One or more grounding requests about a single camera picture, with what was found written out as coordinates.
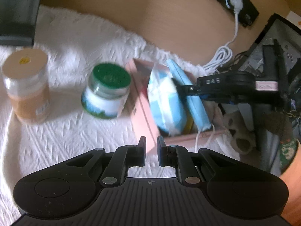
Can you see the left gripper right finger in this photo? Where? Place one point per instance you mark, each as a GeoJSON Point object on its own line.
{"type": "Point", "coordinates": [186, 164]}

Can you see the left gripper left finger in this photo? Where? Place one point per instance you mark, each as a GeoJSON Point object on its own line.
{"type": "Point", "coordinates": [116, 164]}

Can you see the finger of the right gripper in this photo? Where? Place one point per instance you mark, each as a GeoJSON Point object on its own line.
{"type": "Point", "coordinates": [186, 90]}

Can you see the blue tissue pack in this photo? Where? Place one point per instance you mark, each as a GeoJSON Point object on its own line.
{"type": "Point", "coordinates": [166, 106]}

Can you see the black framed glass panel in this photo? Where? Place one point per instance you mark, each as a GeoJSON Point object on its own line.
{"type": "Point", "coordinates": [274, 58]}

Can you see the pink open box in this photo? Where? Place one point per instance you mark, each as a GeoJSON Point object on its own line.
{"type": "Point", "coordinates": [140, 112]}

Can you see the beige plush toy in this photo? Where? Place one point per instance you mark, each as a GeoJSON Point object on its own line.
{"type": "Point", "coordinates": [243, 141]}

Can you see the green lid glass jar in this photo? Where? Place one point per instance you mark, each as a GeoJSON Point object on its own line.
{"type": "Point", "coordinates": [107, 91]}

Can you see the white textured cloth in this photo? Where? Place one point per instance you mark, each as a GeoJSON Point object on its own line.
{"type": "Point", "coordinates": [74, 43]}

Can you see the beige lid glass jar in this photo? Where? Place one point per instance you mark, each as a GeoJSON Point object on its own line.
{"type": "Point", "coordinates": [26, 81]}

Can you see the black monitor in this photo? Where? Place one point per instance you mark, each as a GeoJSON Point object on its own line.
{"type": "Point", "coordinates": [18, 22]}

